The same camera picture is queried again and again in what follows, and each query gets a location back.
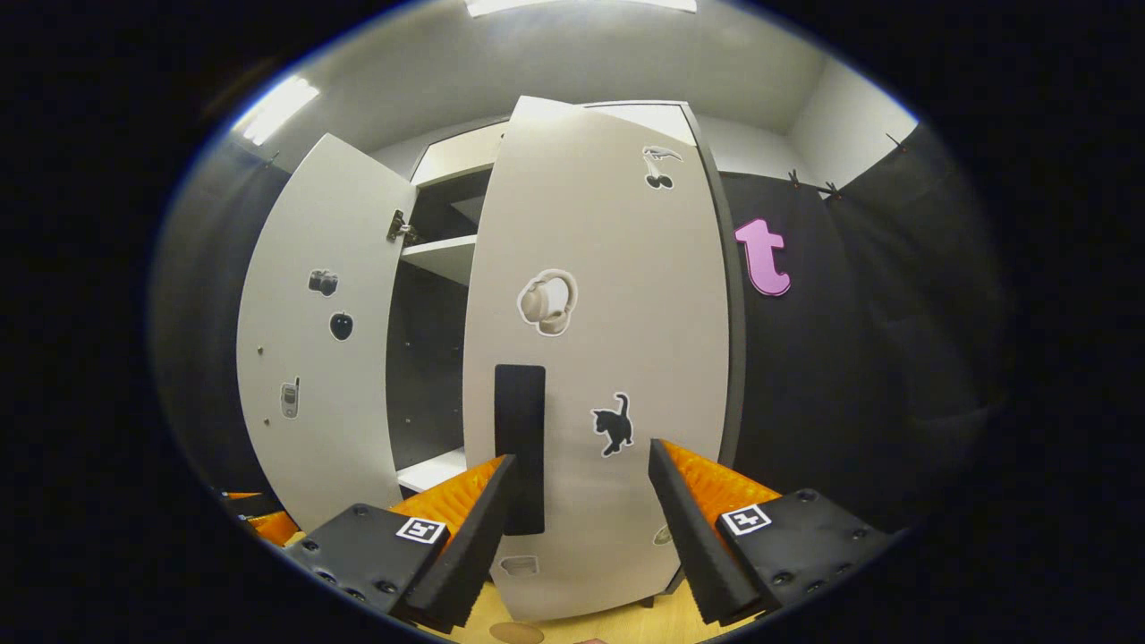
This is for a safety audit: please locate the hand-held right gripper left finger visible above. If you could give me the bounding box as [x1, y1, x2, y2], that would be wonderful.
[284, 453, 518, 633]

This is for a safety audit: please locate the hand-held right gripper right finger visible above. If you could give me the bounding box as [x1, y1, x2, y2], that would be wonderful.
[648, 437, 895, 625]

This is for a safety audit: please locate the black door handle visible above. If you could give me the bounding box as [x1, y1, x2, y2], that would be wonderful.
[494, 364, 547, 536]

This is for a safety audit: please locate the white cabinet door with stickers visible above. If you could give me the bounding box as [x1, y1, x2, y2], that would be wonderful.
[235, 134, 420, 535]
[462, 96, 734, 623]

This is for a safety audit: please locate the white cabinet shelf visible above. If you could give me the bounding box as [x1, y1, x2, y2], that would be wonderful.
[396, 447, 468, 493]
[400, 234, 478, 287]

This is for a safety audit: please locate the white cabinet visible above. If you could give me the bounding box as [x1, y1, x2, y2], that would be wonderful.
[235, 96, 748, 623]

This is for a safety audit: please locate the ceiling light panel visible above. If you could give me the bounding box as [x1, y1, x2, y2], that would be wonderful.
[465, 0, 699, 19]
[233, 76, 320, 147]

